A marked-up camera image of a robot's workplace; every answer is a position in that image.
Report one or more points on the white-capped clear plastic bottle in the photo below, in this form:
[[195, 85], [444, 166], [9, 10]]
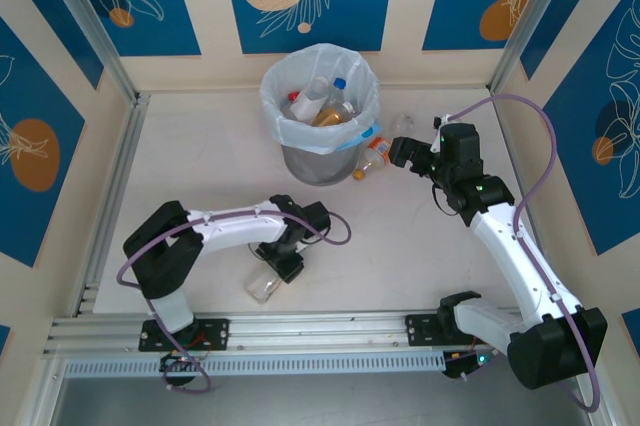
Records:
[[347, 107]]

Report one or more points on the small clear plastic bottle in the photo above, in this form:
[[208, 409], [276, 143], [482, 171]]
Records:
[[401, 123]]

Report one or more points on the orange-label orange-capped plastic bottle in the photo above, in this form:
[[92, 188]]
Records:
[[372, 156]]

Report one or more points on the white plastic bin liner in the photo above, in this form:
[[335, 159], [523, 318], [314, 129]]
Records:
[[272, 96]]

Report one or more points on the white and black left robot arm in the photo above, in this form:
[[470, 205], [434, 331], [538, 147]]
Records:
[[235, 226]]

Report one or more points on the aluminium frame post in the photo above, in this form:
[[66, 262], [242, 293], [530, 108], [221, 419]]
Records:
[[525, 16], [95, 31]]

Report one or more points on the clear-capped clear plastic bottle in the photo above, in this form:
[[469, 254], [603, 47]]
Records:
[[316, 87]]

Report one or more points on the clear crushed plastic bottle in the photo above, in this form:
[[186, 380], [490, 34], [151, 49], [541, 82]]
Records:
[[260, 286]]

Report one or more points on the aluminium side rail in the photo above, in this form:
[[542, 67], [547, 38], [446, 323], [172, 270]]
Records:
[[115, 186]]

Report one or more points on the grey metal mesh bin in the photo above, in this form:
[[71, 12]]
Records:
[[320, 166]]

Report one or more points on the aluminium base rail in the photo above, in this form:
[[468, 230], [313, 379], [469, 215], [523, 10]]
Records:
[[310, 328]]

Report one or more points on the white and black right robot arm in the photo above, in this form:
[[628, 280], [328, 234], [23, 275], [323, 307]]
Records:
[[505, 246]]

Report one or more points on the red-capped white-label plastic bottle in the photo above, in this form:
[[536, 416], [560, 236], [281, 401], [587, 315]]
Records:
[[307, 107]]

